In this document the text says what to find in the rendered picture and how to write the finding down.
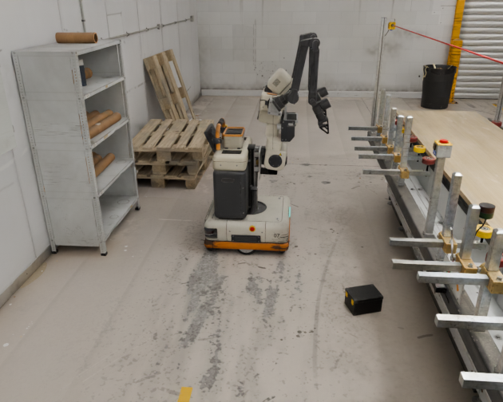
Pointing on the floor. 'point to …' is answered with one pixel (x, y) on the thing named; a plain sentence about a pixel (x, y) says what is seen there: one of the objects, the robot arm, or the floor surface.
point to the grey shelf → (41, 64)
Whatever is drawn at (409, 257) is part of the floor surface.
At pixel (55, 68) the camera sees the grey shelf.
